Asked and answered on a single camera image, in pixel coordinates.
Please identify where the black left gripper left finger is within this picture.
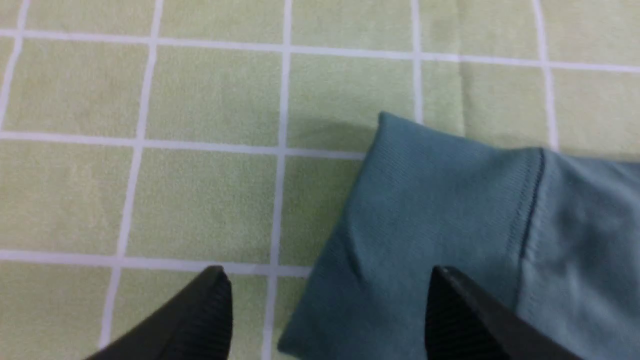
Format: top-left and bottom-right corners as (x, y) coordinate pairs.
(89, 266), (234, 360)

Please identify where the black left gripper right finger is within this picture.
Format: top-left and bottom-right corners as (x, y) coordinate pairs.
(425, 266), (577, 360)

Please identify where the green long-sleeve top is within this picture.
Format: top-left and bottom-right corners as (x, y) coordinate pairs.
(278, 112), (640, 360)

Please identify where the green checkered tablecloth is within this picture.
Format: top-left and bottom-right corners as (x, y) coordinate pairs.
(0, 0), (640, 360)

